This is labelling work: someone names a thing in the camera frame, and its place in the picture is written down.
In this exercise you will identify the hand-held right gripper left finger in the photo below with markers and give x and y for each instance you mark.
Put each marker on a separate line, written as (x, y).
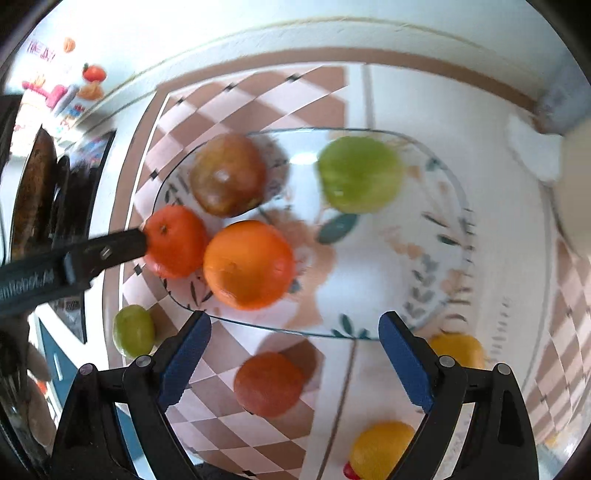
(182, 357)

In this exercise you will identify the small green fruit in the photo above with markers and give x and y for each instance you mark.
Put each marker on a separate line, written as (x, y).
(133, 331)

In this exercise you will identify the fruit print wall poster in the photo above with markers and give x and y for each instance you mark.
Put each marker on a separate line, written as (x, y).
(60, 87)

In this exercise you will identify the floral glass plate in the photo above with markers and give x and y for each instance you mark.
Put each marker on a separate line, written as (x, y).
(323, 230)

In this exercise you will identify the brownish red apple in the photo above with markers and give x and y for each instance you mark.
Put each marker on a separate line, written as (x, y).
(228, 174)

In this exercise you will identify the large green apple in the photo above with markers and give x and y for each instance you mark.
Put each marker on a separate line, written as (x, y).
(358, 173)

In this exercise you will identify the small red fruit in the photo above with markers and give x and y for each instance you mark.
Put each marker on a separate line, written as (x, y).
(350, 470)

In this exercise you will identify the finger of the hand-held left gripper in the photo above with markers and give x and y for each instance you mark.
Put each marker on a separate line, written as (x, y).
(104, 254)

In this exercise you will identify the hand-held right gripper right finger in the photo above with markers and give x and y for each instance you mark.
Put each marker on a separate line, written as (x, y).
(408, 360)

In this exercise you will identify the small red-orange tangerine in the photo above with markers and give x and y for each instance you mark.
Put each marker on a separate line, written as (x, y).
(175, 242)

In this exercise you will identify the yellow lemon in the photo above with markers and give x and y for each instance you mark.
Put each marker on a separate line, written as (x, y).
(381, 450)
(459, 350)

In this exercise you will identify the checkered tablecloth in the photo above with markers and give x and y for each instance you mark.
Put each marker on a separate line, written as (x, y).
(295, 258)

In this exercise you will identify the large orange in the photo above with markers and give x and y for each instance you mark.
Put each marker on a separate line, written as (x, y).
(249, 264)

